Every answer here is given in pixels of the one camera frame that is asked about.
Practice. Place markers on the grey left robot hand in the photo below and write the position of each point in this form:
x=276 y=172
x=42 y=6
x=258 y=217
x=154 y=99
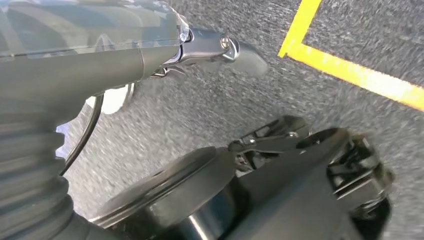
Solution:
x=82 y=49

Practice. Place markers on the black round joint housing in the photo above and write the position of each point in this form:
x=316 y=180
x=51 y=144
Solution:
x=172 y=192

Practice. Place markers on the yellow floor tape square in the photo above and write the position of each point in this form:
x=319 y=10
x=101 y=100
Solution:
x=348 y=71

